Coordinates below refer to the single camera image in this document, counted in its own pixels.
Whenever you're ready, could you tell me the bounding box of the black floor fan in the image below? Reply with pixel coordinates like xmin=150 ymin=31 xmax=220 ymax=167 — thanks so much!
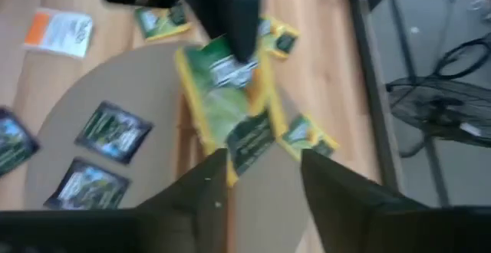
xmin=385 ymin=74 xmax=491 ymax=158

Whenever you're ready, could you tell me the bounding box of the white orange tea packet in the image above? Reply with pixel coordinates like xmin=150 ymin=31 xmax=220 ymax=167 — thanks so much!
xmin=23 ymin=8 xmax=94 ymax=59

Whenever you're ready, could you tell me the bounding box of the dark blue tea packet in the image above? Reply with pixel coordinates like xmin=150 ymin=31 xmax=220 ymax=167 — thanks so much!
xmin=74 ymin=100 xmax=155 ymax=166
xmin=42 ymin=156 xmax=131 ymax=211
xmin=0 ymin=106 xmax=41 ymax=178

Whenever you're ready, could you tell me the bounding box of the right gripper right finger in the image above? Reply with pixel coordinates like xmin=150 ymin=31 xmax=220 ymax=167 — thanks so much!
xmin=301 ymin=148 xmax=427 ymax=253

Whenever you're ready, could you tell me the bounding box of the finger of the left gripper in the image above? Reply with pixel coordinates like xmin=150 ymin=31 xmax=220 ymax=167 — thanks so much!
xmin=186 ymin=0 xmax=266 ymax=64

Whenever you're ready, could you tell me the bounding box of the coiled black cable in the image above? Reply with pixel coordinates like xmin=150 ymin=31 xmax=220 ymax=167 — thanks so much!
xmin=432 ymin=34 xmax=491 ymax=81

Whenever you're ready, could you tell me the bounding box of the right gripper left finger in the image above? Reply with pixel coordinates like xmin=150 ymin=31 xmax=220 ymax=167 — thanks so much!
xmin=136 ymin=148 xmax=230 ymax=253

